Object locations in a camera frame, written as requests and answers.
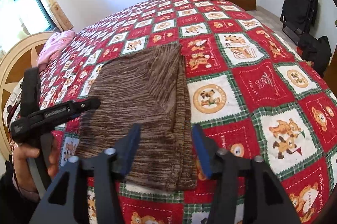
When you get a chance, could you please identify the black bag on floor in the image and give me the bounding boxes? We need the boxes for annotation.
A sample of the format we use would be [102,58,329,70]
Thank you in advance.
[298,33,332,77]

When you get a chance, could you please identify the brown knitted sweater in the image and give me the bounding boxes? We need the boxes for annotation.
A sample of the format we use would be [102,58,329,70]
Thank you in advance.
[75,43,197,192]

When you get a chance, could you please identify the person's left hand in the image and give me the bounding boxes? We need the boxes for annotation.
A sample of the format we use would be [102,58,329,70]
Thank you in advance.
[12,138,60,195]

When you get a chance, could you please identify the window with dark frame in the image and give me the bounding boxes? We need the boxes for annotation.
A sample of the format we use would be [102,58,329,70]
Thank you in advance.
[1,0,59,56]

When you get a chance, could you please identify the black folded chair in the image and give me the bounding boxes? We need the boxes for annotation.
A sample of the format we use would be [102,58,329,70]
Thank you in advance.
[280,0,318,45]

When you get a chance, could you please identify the cream wooden headboard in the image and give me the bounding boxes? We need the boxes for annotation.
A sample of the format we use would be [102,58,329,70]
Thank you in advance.
[0,32,54,160]

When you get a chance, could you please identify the red patchwork bear quilt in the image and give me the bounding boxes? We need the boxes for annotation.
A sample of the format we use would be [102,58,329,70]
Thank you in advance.
[40,0,336,223]

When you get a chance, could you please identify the pink pillow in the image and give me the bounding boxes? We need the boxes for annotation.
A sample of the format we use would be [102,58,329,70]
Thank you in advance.
[37,30,75,67]

